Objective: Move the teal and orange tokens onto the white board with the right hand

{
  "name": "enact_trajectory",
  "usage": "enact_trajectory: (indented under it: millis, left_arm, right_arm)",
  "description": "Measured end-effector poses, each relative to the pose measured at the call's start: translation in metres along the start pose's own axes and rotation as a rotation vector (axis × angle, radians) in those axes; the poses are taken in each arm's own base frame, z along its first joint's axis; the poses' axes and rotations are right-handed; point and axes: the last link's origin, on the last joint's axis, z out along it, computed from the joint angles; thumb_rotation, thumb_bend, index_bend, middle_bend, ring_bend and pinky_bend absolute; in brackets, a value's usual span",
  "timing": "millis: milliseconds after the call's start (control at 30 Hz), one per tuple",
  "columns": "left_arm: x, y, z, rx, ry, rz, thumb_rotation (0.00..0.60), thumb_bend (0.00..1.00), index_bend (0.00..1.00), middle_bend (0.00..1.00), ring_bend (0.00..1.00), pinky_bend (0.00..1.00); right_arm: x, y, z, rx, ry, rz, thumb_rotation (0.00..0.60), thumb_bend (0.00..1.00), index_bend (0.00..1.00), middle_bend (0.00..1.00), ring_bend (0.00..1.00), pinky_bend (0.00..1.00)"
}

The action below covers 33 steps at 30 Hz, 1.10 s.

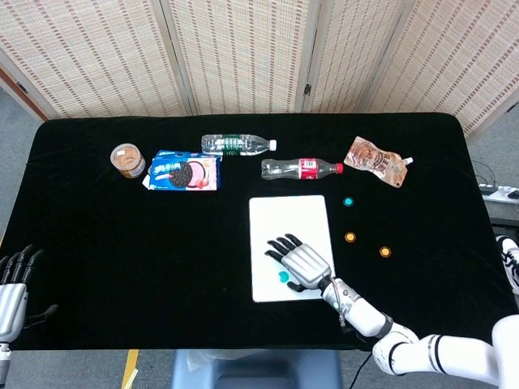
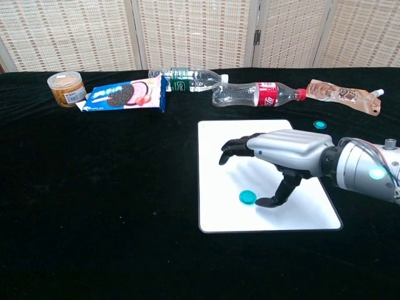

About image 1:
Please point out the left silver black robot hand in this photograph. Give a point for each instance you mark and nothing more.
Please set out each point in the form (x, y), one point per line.
(10, 308)

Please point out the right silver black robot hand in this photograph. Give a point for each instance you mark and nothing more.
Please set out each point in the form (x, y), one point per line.
(306, 265)

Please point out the teal disc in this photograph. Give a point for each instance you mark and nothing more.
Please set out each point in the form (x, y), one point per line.
(281, 277)
(348, 202)

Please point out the orange disc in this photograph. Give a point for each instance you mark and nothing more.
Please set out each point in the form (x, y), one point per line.
(385, 251)
(350, 237)

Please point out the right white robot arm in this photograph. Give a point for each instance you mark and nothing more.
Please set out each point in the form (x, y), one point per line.
(405, 348)

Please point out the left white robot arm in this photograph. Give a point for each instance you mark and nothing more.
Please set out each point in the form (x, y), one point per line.
(4, 360)

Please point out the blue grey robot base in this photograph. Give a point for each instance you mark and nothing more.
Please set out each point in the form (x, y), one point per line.
(284, 368)

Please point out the white rectangular board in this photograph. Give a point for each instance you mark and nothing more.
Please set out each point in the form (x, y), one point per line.
(284, 219)

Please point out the red label cola bottle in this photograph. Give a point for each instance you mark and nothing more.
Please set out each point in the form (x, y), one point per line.
(296, 169)

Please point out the brown spout drink pouch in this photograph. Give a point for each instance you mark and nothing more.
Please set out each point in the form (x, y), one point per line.
(375, 161)

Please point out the black velvet tablecloth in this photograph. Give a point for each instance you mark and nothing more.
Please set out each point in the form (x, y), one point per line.
(121, 251)

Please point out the yellow floor strip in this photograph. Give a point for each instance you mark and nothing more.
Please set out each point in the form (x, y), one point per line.
(129, 368)

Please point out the green label water bottle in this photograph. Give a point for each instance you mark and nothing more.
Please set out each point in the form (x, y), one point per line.
(235, 144)

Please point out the blue pink Oreo box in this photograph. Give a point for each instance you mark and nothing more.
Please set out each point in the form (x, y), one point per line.
(186, 172)

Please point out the black screen hinge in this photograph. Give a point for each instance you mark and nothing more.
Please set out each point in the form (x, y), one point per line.
(307, 89)
(22, 87)

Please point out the round brown snack jar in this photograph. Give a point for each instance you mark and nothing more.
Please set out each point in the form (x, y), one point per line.
(128, 160)

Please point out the white black sneaker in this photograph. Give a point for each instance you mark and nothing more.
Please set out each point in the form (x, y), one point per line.
(510, 259)

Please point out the white power strip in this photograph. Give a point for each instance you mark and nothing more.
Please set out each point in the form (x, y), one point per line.
(500, 192)

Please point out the reddish brown wooden beam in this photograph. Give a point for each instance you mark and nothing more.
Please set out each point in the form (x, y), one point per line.
(20, 98)

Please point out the woven folding screen panel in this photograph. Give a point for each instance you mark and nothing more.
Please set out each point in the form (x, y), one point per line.
(458, 56)
(239, 52)
(93, 52)
(348, 52)

